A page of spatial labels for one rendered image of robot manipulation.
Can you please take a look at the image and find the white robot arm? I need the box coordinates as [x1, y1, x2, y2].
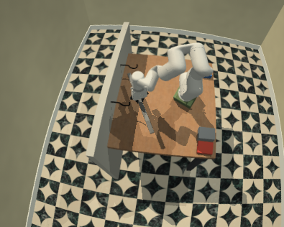
[131, 42, 213, 101]

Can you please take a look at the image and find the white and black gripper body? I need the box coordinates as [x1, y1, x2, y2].
[132, 89, 147, 101]

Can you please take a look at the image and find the red block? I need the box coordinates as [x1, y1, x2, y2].
[196, 141, 214, 155]

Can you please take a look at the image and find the grey long bar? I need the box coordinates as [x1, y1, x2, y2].
[127, 73, 155, 134]

